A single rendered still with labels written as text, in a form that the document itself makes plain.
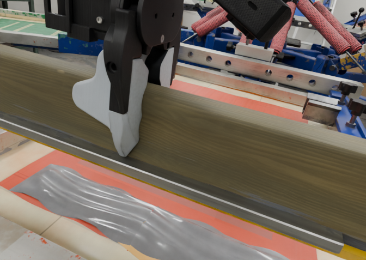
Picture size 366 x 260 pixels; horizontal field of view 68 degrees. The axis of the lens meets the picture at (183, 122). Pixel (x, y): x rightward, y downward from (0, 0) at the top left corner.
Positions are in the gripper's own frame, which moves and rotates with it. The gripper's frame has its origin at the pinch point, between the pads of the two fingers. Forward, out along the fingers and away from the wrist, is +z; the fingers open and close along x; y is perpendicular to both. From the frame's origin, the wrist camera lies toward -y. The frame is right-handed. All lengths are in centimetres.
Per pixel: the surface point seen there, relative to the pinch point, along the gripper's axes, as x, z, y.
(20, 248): 8.3, 10.2, 6.9
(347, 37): -120, -4, -33
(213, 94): -55, 14, 6
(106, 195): -3.8, 13.1, 6.5
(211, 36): -111, 6, 25
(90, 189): -3.7, 13.2, 8.9
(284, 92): -65, 11, -13
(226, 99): -54, 14, 2
